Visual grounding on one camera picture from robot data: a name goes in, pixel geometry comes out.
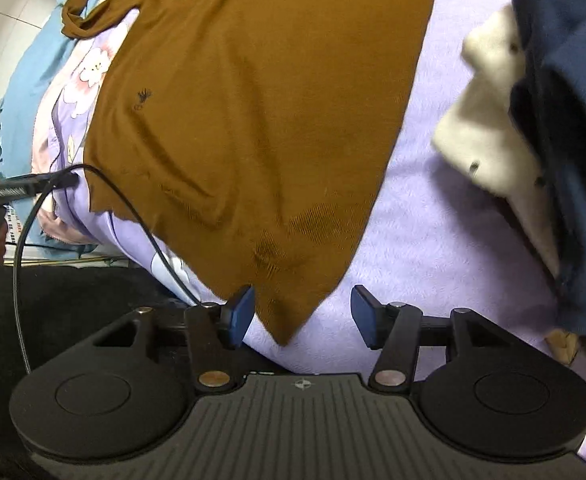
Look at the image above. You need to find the brown sweater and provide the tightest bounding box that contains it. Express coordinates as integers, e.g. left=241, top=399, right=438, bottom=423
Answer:
left=62, top=0, right=518, bottom=347

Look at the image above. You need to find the light blue ruffled bedding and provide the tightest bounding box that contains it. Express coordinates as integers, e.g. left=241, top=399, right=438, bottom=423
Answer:
left=0, top=0, right=124, bottom=257

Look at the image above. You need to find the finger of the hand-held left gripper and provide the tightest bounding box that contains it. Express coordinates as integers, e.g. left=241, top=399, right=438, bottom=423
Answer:
left=38, top=171, right=80, bottom=195

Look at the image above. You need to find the navy blue garment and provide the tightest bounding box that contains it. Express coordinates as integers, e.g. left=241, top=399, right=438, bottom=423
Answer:
left=508, top=0, right=586, bottom=337

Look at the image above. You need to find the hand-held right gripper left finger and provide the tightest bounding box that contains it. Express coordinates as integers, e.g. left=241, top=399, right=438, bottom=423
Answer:
left=92, top=285, right=256, bottom=395

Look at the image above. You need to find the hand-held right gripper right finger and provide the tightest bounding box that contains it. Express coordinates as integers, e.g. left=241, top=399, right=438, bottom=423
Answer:
left=350, top=285, right=520, bottom=394

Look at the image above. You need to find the black cable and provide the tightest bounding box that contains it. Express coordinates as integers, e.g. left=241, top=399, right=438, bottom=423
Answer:
left=14, top=164, right=201, bottom=376

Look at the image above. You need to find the purple floral blanket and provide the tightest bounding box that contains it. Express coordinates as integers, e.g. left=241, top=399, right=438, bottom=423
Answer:
left=30, top=0, right=586, bottom=471

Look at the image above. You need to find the cream fleece garment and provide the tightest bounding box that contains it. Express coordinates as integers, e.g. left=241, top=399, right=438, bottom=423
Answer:
left=432, top=5, right=574, bottom=281

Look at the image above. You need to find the black cloth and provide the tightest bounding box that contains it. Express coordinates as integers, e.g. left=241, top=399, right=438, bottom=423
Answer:
left=0, top=264, right=201, bottom=480

